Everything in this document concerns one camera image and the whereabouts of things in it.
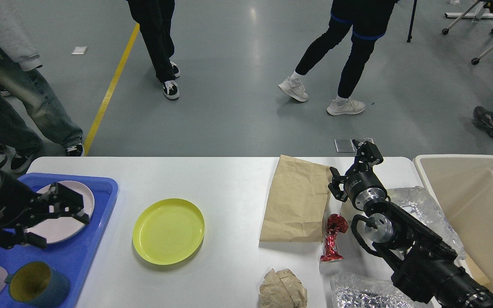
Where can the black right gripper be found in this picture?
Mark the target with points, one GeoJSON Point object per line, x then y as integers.
{"type": "Point", "coordinates": [363, 187]}

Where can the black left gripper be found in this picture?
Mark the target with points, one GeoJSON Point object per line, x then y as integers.
{"type": "Point", "coordinates": [15, 207]}

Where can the dark teal mug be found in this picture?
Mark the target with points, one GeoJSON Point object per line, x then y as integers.
{"type": "Point", "coordinates": [38, 284]}

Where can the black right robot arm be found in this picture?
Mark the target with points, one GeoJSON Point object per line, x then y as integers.
{"type": "Point", "coordinates": [422, 263]}

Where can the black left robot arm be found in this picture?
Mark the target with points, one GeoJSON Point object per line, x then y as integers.
{"type": "Point", "coordinates": [21, 208]}

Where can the floor outlet plate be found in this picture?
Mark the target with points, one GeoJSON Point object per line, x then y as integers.
{"type": "Point", "coordinates": [348, 145]}

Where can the pink plate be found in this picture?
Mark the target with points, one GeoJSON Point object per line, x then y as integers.
{"type": "Point", "coordinates": [57, 230]}

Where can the red foil wrapper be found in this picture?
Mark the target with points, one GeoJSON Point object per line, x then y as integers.
{"type": "Point", "coordinates": [335, 224]}

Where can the blue plastic tray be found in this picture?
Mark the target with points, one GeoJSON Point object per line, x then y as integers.
{"type": "Point", "coordinates": [74, 256]}

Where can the flat brown paper bag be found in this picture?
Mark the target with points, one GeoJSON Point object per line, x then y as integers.
{"type": "Point", "coordinates": [296, 203]}

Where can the clear plastic bag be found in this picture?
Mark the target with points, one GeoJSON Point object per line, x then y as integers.
{"type": "Point", "coordinates": [418, 202]}

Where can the beige plastic bin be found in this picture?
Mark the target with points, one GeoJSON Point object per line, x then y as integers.
{"type": "Point", "coordinates": [463, 186]}

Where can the black tripod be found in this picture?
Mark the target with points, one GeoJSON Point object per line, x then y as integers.
{"type": "Point", "coordinates": [411, 22]}

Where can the yellow plate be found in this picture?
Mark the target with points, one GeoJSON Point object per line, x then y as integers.
{"type": "Point", "coordinates": [168, 232]}

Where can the crumpled brown paper ball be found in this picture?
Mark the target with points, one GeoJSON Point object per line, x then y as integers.
{"type": "Point", "coordinates": [282, 289]}

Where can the person in black trousers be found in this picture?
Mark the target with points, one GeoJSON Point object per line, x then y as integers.
{"type": "Point", "coordinates": [155, 20]}

